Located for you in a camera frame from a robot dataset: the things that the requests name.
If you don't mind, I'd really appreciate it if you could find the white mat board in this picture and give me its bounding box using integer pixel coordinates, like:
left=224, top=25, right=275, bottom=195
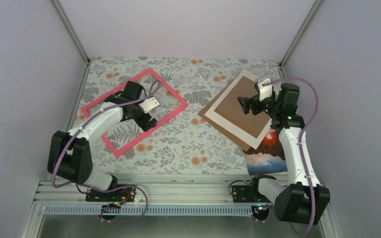
left=200, top=69, right=271, bottom=151

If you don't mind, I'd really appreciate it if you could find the pink wooden picture frame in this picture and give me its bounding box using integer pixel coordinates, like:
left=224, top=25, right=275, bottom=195
left=81, top=68, right=189, bottom=158

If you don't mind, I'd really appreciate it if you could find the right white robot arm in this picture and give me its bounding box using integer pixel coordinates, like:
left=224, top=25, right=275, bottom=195
left=237, top=83, right=330, bottom=228

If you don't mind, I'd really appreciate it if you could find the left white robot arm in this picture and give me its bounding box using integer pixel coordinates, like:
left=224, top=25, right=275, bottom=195
left=48, top=81, right=160, bottom=201

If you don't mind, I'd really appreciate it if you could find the volcano landscape photo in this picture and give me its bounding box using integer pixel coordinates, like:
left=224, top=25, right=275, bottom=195
left=244, top=127, right=287, bottom=175

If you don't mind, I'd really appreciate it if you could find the brown backing board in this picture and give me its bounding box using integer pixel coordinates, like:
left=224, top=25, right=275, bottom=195
left=198, top=76, right=271, bottom=151

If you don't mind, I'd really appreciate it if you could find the floral patterned table mat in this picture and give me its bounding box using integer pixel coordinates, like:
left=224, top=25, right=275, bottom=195
left=79, top=57, right=280, bottom=175

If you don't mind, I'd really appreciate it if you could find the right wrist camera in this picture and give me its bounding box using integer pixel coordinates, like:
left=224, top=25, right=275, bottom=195
left=255, top=77, right=273, bottom=102

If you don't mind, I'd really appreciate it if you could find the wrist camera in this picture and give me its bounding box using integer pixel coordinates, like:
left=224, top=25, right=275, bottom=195
left=255, top=77, right=273, bottom=102
left=139, top=97, right=160, bottom=114

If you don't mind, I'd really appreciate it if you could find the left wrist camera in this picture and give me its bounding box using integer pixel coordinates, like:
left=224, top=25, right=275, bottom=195
left=139, top=97, right=160, bottom=114

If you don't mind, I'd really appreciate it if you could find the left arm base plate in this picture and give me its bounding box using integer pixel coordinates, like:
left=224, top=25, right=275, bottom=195
left=85, top=184, right=136, bottom=203

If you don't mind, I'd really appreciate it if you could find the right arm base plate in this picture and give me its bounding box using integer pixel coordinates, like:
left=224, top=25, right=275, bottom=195
left=231, top=185, right=261, bottom=203

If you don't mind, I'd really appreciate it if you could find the left aluminium corner post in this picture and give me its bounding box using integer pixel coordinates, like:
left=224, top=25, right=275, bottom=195
left=51, top=0, right=90, bottom=65

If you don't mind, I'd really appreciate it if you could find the aluminium corner post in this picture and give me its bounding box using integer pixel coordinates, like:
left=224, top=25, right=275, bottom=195
left=51, top=0, right=90, bottom=65
left=279, top=0, right=323, bottom=71

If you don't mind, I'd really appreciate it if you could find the right aluminium corner post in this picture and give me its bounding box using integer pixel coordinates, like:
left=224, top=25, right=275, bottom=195
left=279, top=0, right=323, bottom=71

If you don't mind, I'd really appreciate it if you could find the aluminium rail beam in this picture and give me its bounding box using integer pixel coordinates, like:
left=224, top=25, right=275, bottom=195
left=33, top=179, right=330, bottom=206

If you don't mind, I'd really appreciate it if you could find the slotted cable duct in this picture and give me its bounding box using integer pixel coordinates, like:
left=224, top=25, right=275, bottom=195
left=43, top=204, right=253, bottom=217

